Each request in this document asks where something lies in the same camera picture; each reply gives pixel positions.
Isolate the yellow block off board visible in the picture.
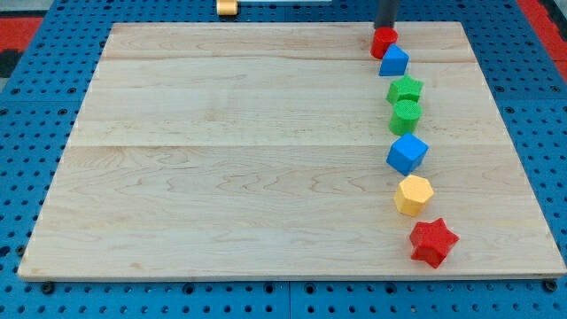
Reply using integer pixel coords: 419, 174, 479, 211
216, 0, 238, 16

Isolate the red star block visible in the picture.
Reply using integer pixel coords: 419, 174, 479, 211
409, 218, 460, 268

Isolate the yellow hexagon block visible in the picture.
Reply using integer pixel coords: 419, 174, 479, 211
394, 175, 435, 217

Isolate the wooden board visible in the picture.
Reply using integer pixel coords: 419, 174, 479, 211
18, 22, 566, 282

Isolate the blue triangle block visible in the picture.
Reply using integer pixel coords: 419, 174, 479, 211
378, 44, 409, 76

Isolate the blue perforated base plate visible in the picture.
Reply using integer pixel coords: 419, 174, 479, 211
1, 0, 566, 318

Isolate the red cylinder block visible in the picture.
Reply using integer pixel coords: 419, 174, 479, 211
370, 27, 398, 59

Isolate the green star block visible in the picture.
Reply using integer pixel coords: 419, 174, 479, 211
386, 74, 423, 105

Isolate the dark cylindrical robot pusher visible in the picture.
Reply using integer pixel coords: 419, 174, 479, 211
374, 0, 400, 29

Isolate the green cylinder block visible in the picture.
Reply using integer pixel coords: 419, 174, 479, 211
389, 99, 423, 136

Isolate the blue cube block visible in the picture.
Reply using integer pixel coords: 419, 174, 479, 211
386, 133, 429, 175

